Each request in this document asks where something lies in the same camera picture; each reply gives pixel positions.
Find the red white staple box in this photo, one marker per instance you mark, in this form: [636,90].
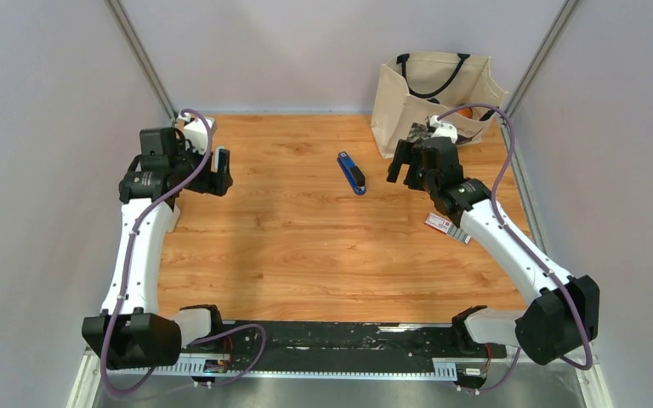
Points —
[447,227]

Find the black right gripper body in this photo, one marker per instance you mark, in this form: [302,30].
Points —
[428,180]

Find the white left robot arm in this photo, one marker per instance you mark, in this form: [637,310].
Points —
[128,332]

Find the orange ball in bag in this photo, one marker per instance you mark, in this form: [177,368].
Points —
[466,112]

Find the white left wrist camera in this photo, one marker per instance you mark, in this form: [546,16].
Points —
[198,132]

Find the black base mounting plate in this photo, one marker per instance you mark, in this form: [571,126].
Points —
[343,346]

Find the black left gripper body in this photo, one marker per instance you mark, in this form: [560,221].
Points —
[188,161]

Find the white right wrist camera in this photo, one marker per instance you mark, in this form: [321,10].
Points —
[443,129]

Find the slotted white cable duct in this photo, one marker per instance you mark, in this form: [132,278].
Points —
[438,371]

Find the blue black stapler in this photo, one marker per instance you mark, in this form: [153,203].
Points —
[352,173]

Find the beige canvas tote bag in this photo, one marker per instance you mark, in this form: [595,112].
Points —
[413,87]

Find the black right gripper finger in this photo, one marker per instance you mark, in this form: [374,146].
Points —
[414,176]
[402,156]

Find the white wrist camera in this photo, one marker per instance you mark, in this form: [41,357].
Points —
[198,132]
[443,129]

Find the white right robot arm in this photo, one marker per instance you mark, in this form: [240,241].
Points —
[562,311]

